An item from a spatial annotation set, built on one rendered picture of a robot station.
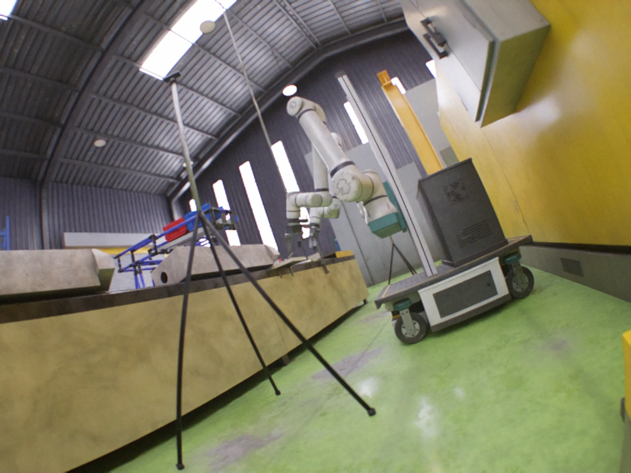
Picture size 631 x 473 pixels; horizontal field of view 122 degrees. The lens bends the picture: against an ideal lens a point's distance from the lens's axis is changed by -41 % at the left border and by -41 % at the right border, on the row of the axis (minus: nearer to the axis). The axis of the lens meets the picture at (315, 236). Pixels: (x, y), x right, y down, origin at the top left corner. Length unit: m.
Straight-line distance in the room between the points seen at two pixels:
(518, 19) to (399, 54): 12.85
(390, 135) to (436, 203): 10.54
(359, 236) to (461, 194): 6.50
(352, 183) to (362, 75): 12.22
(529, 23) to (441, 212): 1.08
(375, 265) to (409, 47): 9.63
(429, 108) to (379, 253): 4.86
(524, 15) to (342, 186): 1.11
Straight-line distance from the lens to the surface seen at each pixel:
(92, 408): 1.42
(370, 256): 7.97
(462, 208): 1.67
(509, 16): 1.01
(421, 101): 9.93
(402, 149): 11.84
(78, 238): 12.90
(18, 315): 1.39
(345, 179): 1.48
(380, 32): 13.37
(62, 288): 1.45
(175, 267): 1.91
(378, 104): 12.71
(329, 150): 1.60
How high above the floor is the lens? 0.50
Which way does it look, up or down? 9 degrees up
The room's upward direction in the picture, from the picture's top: 20 degrees counter-clockwise
